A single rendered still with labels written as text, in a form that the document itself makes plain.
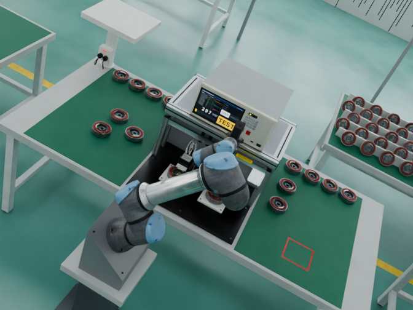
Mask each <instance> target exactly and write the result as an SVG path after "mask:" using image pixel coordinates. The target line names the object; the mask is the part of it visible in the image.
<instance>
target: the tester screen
mask: <svg viewBox="0 0 413 310"><path fill-rule="evenodd" d="M202 107H204V108H206V109H208V110H210V111H212V114H211V115H209V114H208V113H206V112H204V111H202V110H201V109H202ZM195 109H197V110H199V111H201V112H203V113H205V114H207V115H209V116H211V117H213V118H215V121H213V120H211V119H209V118H207V117H206V116H204V115H202V114H200V113H198V112H196V111H195ZM222 109H223V110H224V111H226V112H228V113H230V114H232V115H234V116H236V117H238V118H239V120H240V118H241V116H242V113H243V111H244V110H242V109H240V108H238V107H236V106H234V105H233V104H231V103H229V102H227V101H225V100H223V99H221V98H219V97H217V96H215V95H213V94H212V93H209V92H207V91H206V90H203V89H202V90H201V93H200V95H199V98H198V100H197V103H196V106H195V108H194V112H195V113H197V114H199V115H201V116H203V117H204V118H206V119H208V120H210V121H212V122H214V123H216V121H217V120H218V117H219V116H221V117H223V118H225V119H227V120H228V121H231V122H233V123H234V124H235V123H236V122H235V121H233V120H231V119H229V118H228V117H225V116H223V115H222V114H220V113H221V110H222ZM216 124H217V123H216ZM217 125H219V124H217ZM220 126H221V125H220ZM221 127H223V126H221ZM223 128H225V127H223ZM225 129H227V128H225ZM227 130H229V129H227ZM229 131H231V130H229Z"/></svg>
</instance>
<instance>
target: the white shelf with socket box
mask: <svg viewBox="0 0 413 310"><path fill-rule="evenodd" d="M81 17H82V18H84V19H86V20H88V21H90V22H92V23H94V24H96V25H98V26H99V27H101V28H103V29H105V30H107V31H108V34H107V38H106V44H102V45H100V48H99V51H98V55H97V57H98V58H97V59H96V60H95V62H94V65H96V63H97V61H98V59H99V58H100V59H101V61H100V65H101V66H102V68H103V69H104V68H113V67H114V63H113V62H114V57H115V53H116V48H117V43H118V40H119V37H120V38H122V39H124V40H126V41H128V42H131V43H132V44H136V43H137V42H138V41H140V40H141V39H142V38H144V37H145V36H147V35H148V34H149V33H151V32H153V31H154V30H155V29H157V28H158V27H159V26H160V25H161V21H160V20H158V19H156V18H154V17H152V16H150V15H148V14H146V13H144V12H142V11H140V10H138V9H136V8H134V7H132V6H130V5H128V4H126V3H124V2H122V1H120V0H104V1H101V2H99V3H98V4H95V5H94V6H92V7H89V8H88V9H85V10H83V11H82V12H81Z"/></svg>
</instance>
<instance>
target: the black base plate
mask: <svg viewBox="0 0 413 310"><path fill-rule="evenodd" d="M184 152H185V151H184V150H182V149H181V148H179V147H177V146H175V145H173V144H171V143H169V142H166V145H165V146H164V147H162V145H161V146H160V149H159V152H158V154H157V155H156V156H155V155H154V154H152V155H151V156H150V157H149V158H148V159H147V161H146V162H145V163H144V164H143V165H142V166H141V167H140V168H139V169H138V171H137V172H136V173H135V174H134V176H132V177H131V179H130V180H129V181H128V182H127V183H126V185H127V184H129V183H131V182H133V181H135V180H138V181H139V182H140V184H141V183H148V184H149V185H150V184H153V183H156V182H158V181H160V180H159V178H160V176H161V175H162V174H163V173H164V171H165V170H166V169H167V167H168V166H169V165H170V164H172V165H174V166H176V165H177V164H178V163H177V162H178V160H179V158H180V156H182V154H183V153H184ZM202 192H203V191H199V192H196V193H193V194H189V195H186V196H183V197H179V198H177V199H173V200H170V201H167V202H163V203H161V204H158V205H160V206H161V207H163V208H165V209H167V210H169V211H171V212H172V213H174V214H176V215H178V216H179V217H181V218H183V219H185V220H187V221H189V222H190V223H192V224H194V225H196V226H198V227H199V228H202V229H203V230H205V231H207V232H208V233H210V234H212V235H214V236H216V237H218V238H219V239H221V240H223V241H225V242H227V243H228V244H230V245H232V243H233V241H234V239H235V237H236V235H237V233H238V231H239V229H240V227H241V225H242V223H243V221H244V219H245V217H246V215H247V213H248V211H249V209H250V206H247V205H246V206H245V207H244V208H243V209H241V210H237V211H233V210H229V209H228V208H227V207H225V208H224V210H223V211H222V213H219V212H217V211H215V210H213V209H211V208H210V207H208V206H206V205H204V204H203V203H201V202H199V201H197V199H198V198H199V197H200V195H201V193H202Z"/></svg>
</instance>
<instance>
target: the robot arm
mask: <svg viewBox="0 0 413 310"><path fill-rule="evenodd" d="M245 125H246V123H244V122H242V121H240V120H237V121H236V123H235V125H234V128H233V129H232V131H231V132H227V134H226V136H227V138H225V139H223V141H220V142H217V143H215V144H213V145H210V146H207V147H205V148H201V149H200V150H198V151H195V152H194V153H193V159H194V162H195V164H196V166H197V167H199V169H195V170H192V171H190V172H186V173H183V174H180V175H177V176H175V177H171V178H167V179H165V180H162V181H158V182H156V183H153V184H150V185H149V184H148V183H141V184H140V182H139V181H138V180H135V181H133V182H131V183H129V184H127V185H126V186H124V187H123V188H121V189H120V190H118V192H116V195H115V198H116V201H117V205H119V207H120V209H121V211H122V213H123V215H124V218H123V217H119V218H115V219H113V220H111V221H110V222H109V224H108V227H107V230H106V238H107V241H108V244H109V246H110V247H111V248H112V249H113V250H114V251H115V252H117V253H123V252H127V251H129V250H130V249H131V248H133V247H134V246H138V245H144V244H153V243H155V242H158V241H160V240H161V239H162V238H163V236H164V234H165V220H164V219H163V216H162V215H160V214H159V213H154V211H153V209H154V208H155V205H157V204H161V203H163V202H167V201H170V200H173V199H177V198H179V197H183V196H186V195H189V194H193V193H196V192H199V191H203V190H207V191H209V192H213V191H214V193H216V194H218V195H219V197H220V199H221V201H222V203H223V204H224V205H225V206H226V207H227V208H228V209H229V210H233V211H237V210H241V209H243V208H244V207H245V206H246V205H247V203H248V200H249V197H250V192H249V188H248V185H247V183H246V181H245V178H244V176H243V174H242V171H241V170H240V167H239V165H238V161H237V160H236V158H235V156H234V154H235V152H236V150H237V148H238V146H239V144H240V143H241V144H242V143H243V142H244V139H243V138H242V137H241V136H240V135H241V133H242V131H243V129H244V127H245Z"/></svg>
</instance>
